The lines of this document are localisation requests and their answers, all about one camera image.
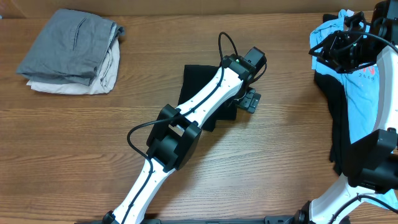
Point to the folded white trousers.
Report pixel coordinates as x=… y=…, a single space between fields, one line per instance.
x=103 y=83

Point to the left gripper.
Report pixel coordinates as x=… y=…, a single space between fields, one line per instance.
x=249 y=100

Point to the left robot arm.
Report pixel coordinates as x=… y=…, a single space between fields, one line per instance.
x=176 y=131

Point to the black t-shirt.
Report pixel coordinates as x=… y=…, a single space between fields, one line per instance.
x=195 y=77

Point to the folded grey trousers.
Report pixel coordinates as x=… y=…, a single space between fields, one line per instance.
x=70 y=48

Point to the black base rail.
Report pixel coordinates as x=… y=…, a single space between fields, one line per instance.
x=285 y=219

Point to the light blue printed t-shirt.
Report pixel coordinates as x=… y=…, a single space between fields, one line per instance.
x=362 y=95

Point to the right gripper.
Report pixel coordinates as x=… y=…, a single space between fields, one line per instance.
x=331 y=52

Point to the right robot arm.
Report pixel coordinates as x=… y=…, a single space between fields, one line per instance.
x=371 y=166

